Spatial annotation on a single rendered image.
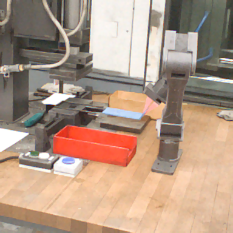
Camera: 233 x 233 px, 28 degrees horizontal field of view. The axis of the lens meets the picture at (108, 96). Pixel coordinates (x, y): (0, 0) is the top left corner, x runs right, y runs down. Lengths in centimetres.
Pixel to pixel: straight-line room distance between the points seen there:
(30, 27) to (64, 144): 45
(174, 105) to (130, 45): 91
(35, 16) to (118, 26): 70
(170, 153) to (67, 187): 36
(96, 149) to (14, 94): 45
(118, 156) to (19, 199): 36
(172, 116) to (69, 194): 40
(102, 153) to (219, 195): 38
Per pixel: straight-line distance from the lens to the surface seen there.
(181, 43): 136
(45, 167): 140
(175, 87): 134
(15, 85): 177
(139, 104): 190
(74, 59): 165
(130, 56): 227
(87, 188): 132
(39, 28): 166
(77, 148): 149
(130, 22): 225
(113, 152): 145
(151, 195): 130
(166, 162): 149
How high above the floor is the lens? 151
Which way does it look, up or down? 16 degrees down
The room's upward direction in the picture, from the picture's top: 3 degrees clockwise
